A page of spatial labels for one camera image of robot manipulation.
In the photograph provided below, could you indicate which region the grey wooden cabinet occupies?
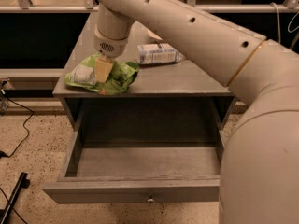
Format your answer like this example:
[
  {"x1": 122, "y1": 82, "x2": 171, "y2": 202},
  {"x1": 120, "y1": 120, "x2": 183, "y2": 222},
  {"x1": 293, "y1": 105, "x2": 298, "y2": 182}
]
[{"x1": 53, "y1": 12, "x2": 236, "y2": 126}]

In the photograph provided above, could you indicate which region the black floor cable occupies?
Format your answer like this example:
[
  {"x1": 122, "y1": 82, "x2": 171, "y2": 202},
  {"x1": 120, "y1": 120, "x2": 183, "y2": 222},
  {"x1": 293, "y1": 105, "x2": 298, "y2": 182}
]
[{"x1": 0, "y1": 96, "x2": 36, "y2": 159}]

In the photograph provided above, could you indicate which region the clear plastic water bottle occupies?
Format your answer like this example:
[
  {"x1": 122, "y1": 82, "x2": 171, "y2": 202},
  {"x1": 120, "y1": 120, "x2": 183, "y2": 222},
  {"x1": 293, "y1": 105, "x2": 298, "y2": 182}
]
[{"x1": 137, "y1": 43, "x2": 185, "y2": 65}]

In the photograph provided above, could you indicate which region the grey open top drawer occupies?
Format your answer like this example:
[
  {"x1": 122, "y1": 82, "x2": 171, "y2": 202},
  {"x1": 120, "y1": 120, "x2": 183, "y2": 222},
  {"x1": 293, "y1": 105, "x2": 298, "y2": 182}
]
[{"x1": 42, "y1": 121, "x2": 223, "y2": 204}]

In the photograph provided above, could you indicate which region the white paper bowl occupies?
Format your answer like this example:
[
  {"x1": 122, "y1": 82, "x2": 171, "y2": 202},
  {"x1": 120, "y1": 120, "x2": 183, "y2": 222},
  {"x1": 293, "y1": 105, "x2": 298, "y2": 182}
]
[{"x1": 148, "y1": 30, "x2": 163, "y2": 42}]

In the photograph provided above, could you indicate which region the green rice chip bag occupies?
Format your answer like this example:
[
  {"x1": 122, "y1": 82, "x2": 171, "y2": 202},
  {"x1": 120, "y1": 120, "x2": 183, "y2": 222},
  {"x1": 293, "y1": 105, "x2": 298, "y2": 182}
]
[{"x1": 64, "y1": 53, "x2": 138, "y2": 95}]

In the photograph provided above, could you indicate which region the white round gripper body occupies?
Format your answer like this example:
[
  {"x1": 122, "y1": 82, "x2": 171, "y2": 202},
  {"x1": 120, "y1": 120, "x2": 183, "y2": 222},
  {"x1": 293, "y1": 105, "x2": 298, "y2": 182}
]
[{"x1": 93, "y1": 27, "x2": 129, "y2": 58}]

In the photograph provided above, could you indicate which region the black metal floor stand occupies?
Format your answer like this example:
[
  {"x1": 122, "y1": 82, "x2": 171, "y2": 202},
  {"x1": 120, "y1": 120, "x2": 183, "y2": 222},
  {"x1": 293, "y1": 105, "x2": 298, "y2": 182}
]
[{"x1": 0, "y1": 172, "x2": 30, "y2": 224}]

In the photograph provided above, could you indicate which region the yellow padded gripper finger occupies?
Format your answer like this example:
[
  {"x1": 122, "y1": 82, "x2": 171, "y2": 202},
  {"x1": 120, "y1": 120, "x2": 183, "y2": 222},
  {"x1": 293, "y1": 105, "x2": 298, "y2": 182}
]
[{"x1": 94, "y1": 56, "x2": 114, "y2": 83}]

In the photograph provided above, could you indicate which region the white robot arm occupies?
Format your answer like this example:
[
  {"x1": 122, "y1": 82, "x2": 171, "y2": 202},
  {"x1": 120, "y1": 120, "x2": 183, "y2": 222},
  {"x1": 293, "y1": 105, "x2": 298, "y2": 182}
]
[{"x1": 98, "y1": 0, "x2": 299, "y2": 224}]

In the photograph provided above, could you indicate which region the metal bracket on left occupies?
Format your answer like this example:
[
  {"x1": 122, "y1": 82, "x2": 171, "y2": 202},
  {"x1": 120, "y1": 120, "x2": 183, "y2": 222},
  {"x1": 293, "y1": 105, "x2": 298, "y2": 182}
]
[{"x1": 0, "y1": 79, "x2": 8, "y2": 116}]

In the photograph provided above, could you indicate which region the metal railing frame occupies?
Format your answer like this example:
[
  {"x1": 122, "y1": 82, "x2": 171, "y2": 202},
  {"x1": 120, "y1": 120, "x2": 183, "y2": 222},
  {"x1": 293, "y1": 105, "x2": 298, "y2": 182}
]
[{"x1": 0, "y1": 0, "x2": 299, "y2": 15}]

